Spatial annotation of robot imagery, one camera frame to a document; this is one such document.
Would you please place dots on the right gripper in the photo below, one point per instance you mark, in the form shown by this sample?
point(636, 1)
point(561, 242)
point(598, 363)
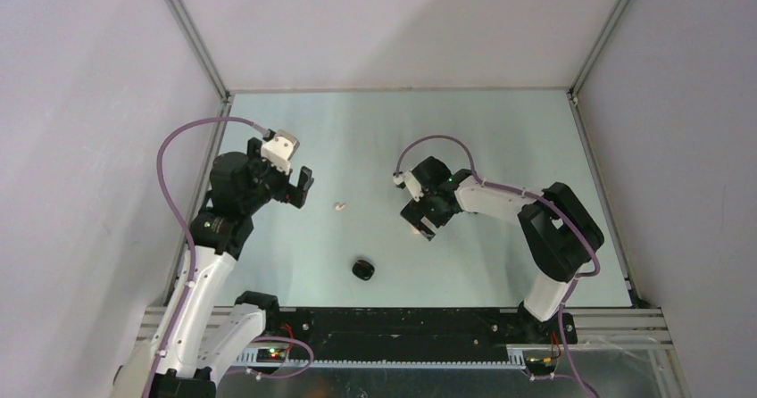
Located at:
point(414, 208)

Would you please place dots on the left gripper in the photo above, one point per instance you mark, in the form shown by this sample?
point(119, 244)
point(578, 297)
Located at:
point(296, 194)

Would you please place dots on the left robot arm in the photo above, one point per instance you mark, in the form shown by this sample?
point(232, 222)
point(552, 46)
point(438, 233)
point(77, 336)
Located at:
point(176, 361)

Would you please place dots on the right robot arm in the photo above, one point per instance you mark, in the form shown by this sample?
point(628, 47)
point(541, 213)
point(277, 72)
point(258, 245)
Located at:
point(561, 235)

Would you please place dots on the black earbud charging case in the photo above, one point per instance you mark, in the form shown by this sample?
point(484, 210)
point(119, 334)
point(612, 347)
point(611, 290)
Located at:
point(363, 269)

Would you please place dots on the left controller board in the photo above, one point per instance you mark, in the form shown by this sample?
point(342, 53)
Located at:
point(271, 356)

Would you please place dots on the controller board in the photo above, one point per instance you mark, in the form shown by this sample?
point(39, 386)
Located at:
point(271, 356)
point(540, 367)

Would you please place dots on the right controller board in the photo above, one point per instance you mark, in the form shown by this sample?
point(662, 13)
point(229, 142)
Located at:
point(540, 367)

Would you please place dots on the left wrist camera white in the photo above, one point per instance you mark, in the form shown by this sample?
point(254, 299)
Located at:
point(280, 150)

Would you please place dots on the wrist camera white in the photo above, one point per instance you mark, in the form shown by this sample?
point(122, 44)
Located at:
point(407, 181)
point(280, 150)

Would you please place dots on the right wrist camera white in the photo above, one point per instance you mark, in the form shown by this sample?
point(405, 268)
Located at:
point(407, 181)

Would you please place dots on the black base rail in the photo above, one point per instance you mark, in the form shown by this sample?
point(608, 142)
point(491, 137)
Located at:
point(416, 335)

